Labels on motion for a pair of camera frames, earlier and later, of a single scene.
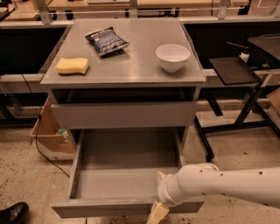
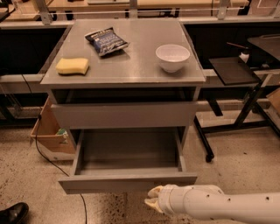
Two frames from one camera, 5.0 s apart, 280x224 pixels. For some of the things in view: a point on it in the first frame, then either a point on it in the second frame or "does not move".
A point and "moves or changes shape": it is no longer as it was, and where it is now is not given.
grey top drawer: (125, 115) does not move
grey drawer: (115, 173) moves or changes shape
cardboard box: (56, 143) does not move
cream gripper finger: (157, 213) → (156, 192)
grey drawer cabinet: (124, 74) does not move
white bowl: (172, 57) does not move
